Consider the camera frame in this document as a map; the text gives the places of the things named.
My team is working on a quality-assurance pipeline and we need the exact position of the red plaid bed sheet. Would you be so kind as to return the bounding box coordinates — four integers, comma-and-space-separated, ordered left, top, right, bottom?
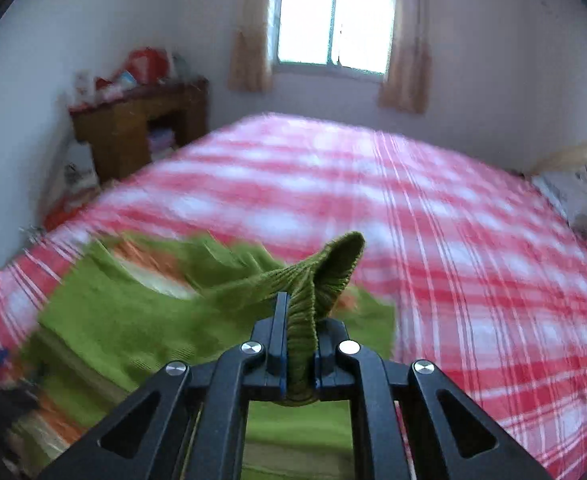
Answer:
0, 112, 587, 480

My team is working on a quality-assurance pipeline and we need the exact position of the cream headboard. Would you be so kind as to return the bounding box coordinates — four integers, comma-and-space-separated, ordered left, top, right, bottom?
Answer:
538, 110, 587, 196

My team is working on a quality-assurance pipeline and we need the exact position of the window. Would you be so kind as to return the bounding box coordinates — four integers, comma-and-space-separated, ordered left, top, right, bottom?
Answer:
273, 0, 399, 78

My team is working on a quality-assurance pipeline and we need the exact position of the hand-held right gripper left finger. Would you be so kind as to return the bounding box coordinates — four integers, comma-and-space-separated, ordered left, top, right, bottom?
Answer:
38, 291, 290, 480

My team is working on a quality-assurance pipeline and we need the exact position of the green towel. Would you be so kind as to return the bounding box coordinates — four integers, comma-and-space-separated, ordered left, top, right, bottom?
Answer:
10, 231, 399, 480

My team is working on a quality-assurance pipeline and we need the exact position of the wooden desk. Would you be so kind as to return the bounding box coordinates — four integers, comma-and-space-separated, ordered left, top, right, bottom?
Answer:
68, 77, 209, 183

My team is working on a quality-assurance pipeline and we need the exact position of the beige curtain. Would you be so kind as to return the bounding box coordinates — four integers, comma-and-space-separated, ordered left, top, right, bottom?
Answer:
378, 0, 431, 116
228, 0, 274, 93

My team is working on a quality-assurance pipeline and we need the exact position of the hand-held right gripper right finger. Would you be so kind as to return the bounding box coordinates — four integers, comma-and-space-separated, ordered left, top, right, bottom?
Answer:
315, 317, 554, 480

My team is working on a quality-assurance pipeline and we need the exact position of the grey patterned pillow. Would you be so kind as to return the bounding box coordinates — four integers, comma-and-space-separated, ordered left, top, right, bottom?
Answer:
531, 167, 587, 253

